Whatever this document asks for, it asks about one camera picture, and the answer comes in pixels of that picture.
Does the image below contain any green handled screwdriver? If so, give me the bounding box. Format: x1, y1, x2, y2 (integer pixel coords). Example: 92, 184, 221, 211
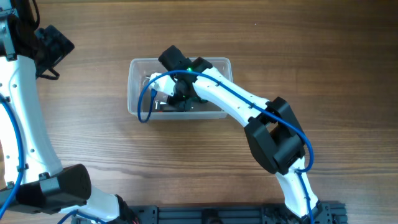
194, 97, 208, 104

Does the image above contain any clear plastic container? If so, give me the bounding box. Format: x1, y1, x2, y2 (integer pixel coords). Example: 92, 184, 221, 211
127, 58, 228, 121

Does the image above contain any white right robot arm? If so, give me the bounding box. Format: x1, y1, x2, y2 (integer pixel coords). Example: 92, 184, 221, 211
147, 45, 318, 223

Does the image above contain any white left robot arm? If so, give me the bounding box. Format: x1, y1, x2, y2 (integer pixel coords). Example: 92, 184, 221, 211
1, 1, 139, 223

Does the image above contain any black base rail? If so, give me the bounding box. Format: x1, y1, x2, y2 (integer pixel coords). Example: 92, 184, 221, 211
130, 202, 348, 224

